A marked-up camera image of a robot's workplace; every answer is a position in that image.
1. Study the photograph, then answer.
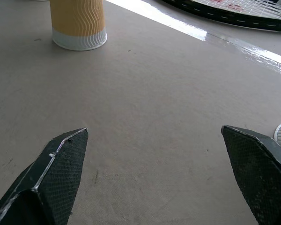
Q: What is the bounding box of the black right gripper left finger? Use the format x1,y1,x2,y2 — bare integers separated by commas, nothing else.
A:
0,127,89,225

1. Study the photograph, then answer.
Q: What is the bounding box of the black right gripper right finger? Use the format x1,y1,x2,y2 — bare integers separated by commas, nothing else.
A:
221,125,281,225

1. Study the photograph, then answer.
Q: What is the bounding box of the black white-strung racket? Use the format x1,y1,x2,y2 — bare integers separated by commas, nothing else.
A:
159,0,281,33

